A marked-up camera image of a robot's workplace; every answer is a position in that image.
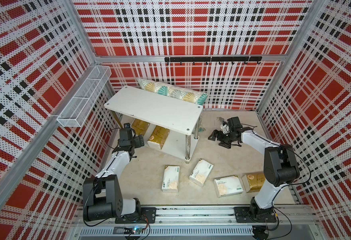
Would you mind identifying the white tissue pack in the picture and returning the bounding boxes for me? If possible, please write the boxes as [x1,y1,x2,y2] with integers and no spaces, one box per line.
[189,159,214,187]
[213,175,244,198]
[161,165,180,193]

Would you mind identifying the white wire mesh basket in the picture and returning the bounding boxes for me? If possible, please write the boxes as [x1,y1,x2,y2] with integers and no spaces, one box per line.
[57,66,111,128]

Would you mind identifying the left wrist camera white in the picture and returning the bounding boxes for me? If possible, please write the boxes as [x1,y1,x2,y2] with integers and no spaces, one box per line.
[123,123,132,132]

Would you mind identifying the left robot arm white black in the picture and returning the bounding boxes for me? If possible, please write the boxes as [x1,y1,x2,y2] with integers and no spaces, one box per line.
[82,124,156,227]

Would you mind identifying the gold tissue pack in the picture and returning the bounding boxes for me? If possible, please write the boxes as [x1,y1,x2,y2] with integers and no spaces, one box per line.
[242,172,266,193]
[147,126,170,150]
[131,119,150,136]

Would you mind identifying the black wall hook rail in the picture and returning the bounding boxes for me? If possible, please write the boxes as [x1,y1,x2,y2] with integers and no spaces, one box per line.
[164,56,263,64]

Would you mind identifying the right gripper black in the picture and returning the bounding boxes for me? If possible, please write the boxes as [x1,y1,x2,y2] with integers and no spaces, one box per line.
[208,129,237,149]

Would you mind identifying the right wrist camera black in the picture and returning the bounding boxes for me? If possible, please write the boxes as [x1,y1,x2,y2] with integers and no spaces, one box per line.
[227,117,243,132]

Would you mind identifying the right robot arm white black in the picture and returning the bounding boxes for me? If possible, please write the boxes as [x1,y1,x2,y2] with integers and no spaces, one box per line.
[208,127,300,223]

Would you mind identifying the white two-tier shelf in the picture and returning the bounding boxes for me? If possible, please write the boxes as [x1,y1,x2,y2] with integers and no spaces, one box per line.
[104,86,203,163]

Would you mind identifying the geometric patterned pillow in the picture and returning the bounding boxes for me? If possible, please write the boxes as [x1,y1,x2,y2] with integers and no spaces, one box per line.
[136,79,209,105]

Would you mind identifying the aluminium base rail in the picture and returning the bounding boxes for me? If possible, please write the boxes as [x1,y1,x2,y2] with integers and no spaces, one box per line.
[68,205,327,240]

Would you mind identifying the small green circuit board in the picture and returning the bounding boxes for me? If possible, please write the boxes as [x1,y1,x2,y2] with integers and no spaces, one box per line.
[123,227,145,235]

